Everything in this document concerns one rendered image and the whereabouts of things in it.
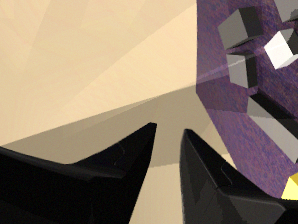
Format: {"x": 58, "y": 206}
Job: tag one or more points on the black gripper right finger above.
{"x": 213, "y": 192}

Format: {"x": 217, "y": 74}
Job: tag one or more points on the white cube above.
{"x": 283, "y": 48}

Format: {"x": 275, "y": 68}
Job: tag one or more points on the pale yellow flat block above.
{"x": 291, "y": 190}

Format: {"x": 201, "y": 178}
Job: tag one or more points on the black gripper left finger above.
{"x": 101, "y": 189}

